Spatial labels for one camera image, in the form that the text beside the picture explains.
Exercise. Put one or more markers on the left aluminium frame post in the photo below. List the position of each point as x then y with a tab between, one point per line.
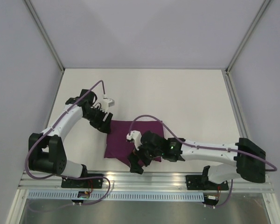
38	22

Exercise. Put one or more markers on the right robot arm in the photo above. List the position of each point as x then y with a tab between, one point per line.
224	155

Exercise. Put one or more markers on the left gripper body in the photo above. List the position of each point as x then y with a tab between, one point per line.
95	117

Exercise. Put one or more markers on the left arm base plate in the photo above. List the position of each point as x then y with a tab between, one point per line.
94	183

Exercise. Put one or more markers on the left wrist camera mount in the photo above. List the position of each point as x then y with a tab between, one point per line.
106	103

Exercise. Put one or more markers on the slotted cable duct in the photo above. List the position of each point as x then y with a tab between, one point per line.
117	196

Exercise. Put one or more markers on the aluminium front rail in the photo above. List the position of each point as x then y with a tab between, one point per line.
148	181

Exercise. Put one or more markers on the purple cloth mat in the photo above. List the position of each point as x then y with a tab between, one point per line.
116	145

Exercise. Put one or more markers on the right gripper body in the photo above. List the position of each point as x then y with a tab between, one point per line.
140	156

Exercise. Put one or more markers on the aluminium frame post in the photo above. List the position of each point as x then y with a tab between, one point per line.
256	20
38	22

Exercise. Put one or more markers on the right aluminium frame post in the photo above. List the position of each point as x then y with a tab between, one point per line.
256	20

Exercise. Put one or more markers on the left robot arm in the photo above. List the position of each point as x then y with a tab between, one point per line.
46	151

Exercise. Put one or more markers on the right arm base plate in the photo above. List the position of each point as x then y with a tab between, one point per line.
197	182

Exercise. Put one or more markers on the right side aluminium rail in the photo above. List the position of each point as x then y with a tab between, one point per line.
238	105

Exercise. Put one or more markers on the aluminium rail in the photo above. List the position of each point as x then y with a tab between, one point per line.
238	105
148	181

